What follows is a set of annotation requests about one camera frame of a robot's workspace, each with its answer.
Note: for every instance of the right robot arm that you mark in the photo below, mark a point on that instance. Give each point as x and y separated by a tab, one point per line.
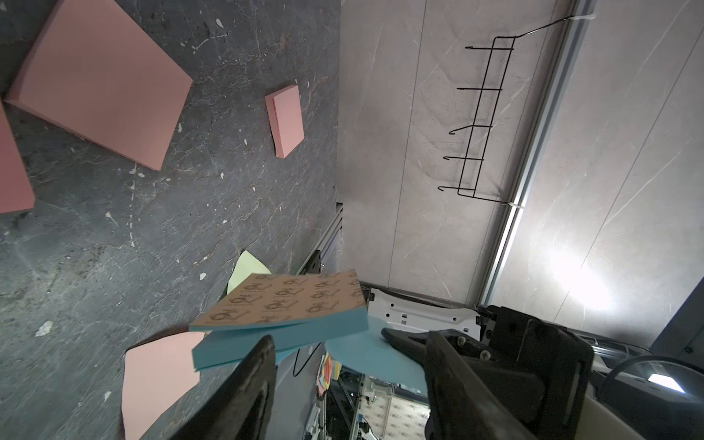
632	392

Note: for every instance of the blue memo pad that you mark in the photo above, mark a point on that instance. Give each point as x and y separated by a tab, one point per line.
295	310

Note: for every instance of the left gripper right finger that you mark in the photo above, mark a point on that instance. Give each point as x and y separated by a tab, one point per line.
462	407

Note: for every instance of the torn salmon page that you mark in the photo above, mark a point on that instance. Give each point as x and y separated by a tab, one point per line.
157	375

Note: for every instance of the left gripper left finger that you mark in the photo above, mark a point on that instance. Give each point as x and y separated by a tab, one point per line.
241	407

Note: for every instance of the torn blue page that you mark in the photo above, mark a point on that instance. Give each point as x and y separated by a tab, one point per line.
370	354

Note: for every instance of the hot pink memo pad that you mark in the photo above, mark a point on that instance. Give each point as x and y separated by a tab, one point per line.
15	188

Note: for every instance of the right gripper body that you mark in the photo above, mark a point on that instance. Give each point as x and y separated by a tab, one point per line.
538	371

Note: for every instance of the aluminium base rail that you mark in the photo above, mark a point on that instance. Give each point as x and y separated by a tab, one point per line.
325	257

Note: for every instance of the salmon pink memo pad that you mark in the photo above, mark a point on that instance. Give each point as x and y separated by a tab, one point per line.
286	119

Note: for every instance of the black wire hook rack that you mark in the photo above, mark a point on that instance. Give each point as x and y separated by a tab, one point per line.
484	116

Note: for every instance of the torn green page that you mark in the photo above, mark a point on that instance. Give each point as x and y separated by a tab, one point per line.
245	266

